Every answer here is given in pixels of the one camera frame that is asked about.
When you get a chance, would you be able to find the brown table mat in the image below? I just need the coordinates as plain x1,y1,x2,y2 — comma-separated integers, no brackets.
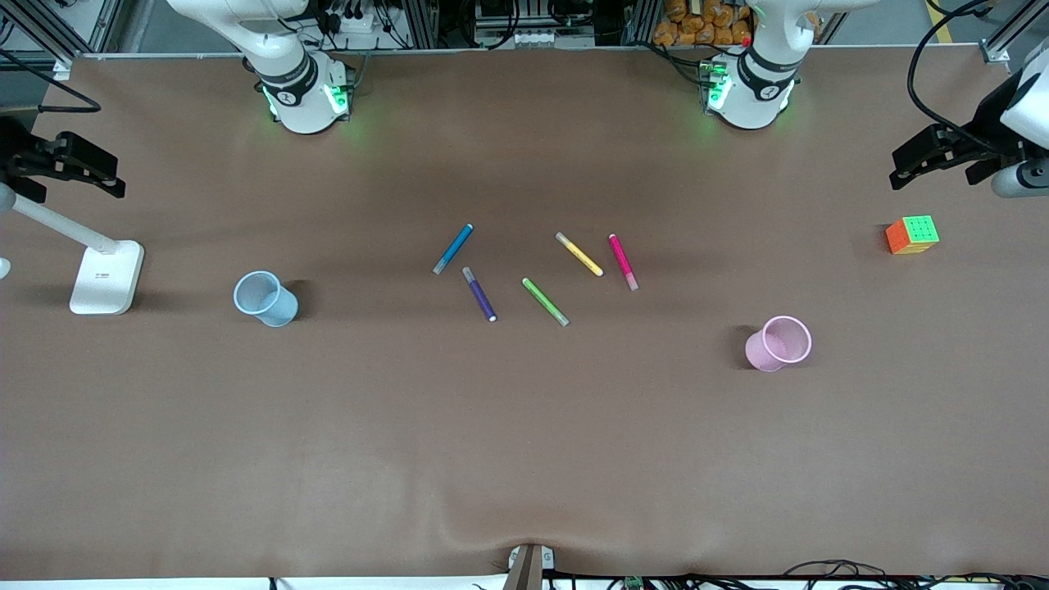
0,45,1049,581

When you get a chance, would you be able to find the green marker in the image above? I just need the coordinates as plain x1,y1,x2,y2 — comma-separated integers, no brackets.
521,277,570,328

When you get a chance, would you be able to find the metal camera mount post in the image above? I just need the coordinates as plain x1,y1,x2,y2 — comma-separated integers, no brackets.
502,542,556,590

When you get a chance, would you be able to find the pink mesh cup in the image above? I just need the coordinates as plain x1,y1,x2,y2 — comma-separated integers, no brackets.
744,315,813,374

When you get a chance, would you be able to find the blue marker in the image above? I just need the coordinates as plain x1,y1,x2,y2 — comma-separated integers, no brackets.
432,223,475,276

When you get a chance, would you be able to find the aluminium frame profile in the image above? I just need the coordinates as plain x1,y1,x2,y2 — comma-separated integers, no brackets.
0,0,91,80
979,0,1049,64

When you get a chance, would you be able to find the light blue mesh cup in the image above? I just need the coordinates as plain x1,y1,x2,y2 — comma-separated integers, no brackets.
233,270,300,329

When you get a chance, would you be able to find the purple marker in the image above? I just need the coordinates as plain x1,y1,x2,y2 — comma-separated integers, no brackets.
461,266,498,323

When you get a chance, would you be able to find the black cable bundle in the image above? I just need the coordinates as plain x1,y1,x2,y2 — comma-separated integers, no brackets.
545,560,1049,590

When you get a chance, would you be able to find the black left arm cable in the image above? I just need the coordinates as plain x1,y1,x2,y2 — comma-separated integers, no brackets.
906,0,1017,152

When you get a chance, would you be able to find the orange packaged goods pile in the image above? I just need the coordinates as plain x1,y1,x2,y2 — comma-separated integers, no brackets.
653,0,753,48

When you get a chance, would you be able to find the yellow marker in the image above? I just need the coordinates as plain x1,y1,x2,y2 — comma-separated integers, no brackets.
555,232,605,278

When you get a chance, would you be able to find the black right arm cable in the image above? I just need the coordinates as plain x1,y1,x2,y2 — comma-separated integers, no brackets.
0,49,103,114

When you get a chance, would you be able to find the colourful puzzle cube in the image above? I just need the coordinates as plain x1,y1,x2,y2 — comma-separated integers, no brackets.
885,215,941,256

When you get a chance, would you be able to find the pink marker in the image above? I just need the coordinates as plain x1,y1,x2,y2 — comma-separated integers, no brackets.
607,234,639,293

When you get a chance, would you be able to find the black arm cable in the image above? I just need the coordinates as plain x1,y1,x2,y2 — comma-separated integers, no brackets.
0,49,103,114
906,0,1017,152

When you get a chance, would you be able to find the white lamp stand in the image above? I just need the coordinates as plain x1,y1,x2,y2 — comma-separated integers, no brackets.
0,182,146,316

